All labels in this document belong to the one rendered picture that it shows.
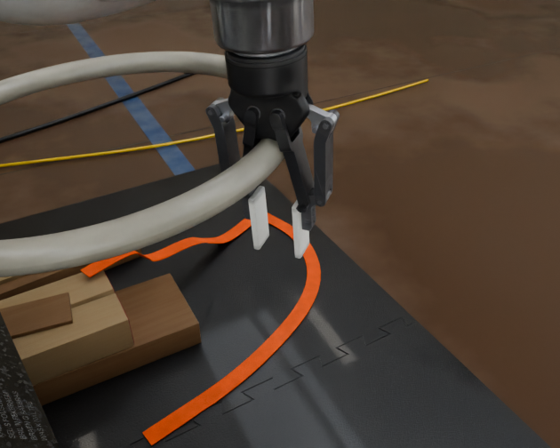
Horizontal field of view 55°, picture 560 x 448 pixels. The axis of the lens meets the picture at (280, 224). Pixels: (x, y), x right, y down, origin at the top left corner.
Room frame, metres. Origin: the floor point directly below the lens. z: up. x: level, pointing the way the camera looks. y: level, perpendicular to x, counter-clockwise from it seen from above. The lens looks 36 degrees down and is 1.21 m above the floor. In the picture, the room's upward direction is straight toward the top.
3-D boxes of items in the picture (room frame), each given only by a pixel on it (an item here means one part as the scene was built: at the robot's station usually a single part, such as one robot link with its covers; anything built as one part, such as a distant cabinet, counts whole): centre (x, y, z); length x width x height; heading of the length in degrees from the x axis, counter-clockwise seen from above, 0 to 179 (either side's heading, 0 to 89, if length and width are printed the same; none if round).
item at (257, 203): (0.50, 0.02, 0.85); 0.03 x 0.01 x 0.07; 158
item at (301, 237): (0.48, -0.02, 0.85); 0.03 x 0.01 x 0.07; 158
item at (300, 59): (0.49, 0.01, 1.01); 0.08 x 0.07 x 0.09; 68
